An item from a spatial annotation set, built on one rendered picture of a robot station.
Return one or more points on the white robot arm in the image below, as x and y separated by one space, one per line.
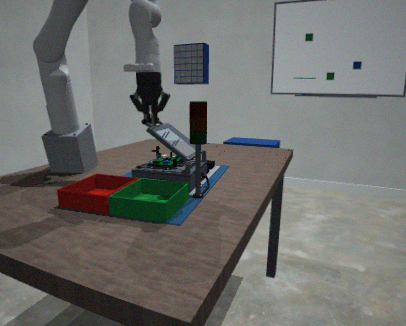
49 46

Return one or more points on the green circuit board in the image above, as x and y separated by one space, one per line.
165 160

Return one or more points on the red open-top bin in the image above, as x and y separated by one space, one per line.
97 187

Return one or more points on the green open-top bin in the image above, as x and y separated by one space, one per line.
149 199

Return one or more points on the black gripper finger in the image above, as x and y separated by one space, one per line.
164 99
146 106

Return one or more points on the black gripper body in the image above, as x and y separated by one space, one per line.
147 81

